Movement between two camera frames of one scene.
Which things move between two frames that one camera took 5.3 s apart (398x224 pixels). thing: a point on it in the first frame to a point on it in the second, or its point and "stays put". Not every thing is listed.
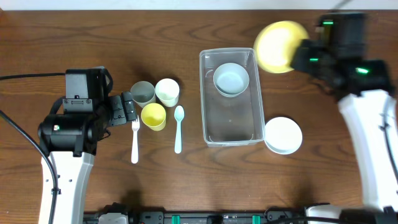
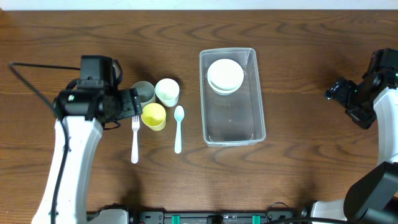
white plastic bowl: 283,135 to 224,76
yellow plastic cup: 153,115 stays put
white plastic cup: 167,91 stays put
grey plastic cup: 143,93 stays put
